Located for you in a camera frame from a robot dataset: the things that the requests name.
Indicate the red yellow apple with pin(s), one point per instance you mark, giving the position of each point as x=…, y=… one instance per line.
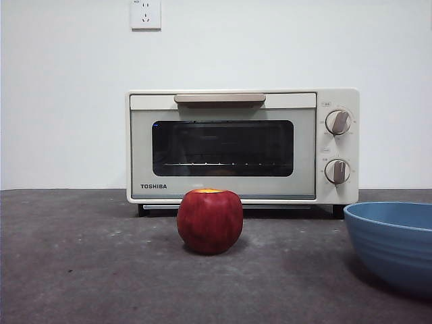
x=209, y=222

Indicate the blue bowl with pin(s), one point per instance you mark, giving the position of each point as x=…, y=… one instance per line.
x=391, y=249

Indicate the black oven foot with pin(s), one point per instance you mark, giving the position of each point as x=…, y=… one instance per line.
x=140, y=211
x=339, y=212

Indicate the cream Toshiba toaster oven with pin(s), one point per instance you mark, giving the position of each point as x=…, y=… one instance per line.
x=320, y=145

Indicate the beige oven knob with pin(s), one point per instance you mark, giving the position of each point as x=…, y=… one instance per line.
x=338, y=122
x=337, y=171

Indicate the metal crumb tray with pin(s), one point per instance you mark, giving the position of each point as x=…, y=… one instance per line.
x=270, y=206

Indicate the white wall socket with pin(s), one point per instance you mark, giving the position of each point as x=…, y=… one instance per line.
x=146, y=15

